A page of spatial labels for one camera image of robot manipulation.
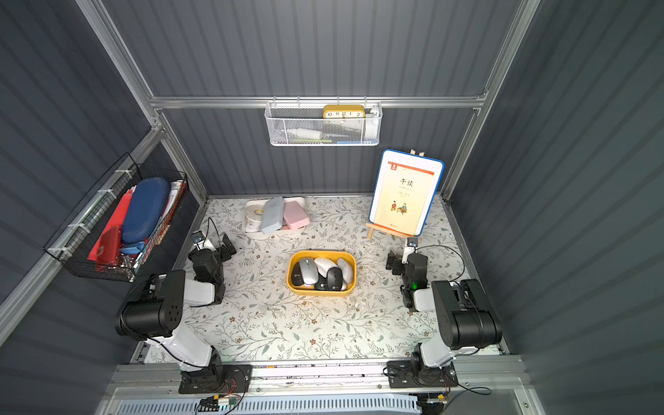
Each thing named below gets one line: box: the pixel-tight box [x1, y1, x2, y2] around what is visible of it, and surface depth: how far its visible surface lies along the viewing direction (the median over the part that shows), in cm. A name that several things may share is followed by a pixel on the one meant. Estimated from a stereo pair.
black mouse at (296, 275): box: [292, 261, 305, 287], surface depth 92 cm
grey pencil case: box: [261, 196, 284, 235], surface depth 107 cm
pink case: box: [283, 200, 310, 230], surface depth 105 cm
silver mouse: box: [299, 257, 320, 287], surface depth 92 cm
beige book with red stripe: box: [373, 161, 435, 236], surface depth 92 cm
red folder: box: [87, 185, 137, 267], surface depth 67 cm
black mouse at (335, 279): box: [325, 266, 344, 292], surface depth 89 cm
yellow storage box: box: [287, 249, 358, 297], surface depth 91 cm
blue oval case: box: [121, 177, 171, 248], surface depth 74 cm
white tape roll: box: [244, 199, 270, 233], surface depth 111 cm
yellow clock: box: [322, 104, 366, 119], surface depth 90 cm
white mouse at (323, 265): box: [313, 257, 339, 278], surface depth 93 cm
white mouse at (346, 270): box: [337, 257, 354, 285], surface depth 92 cm
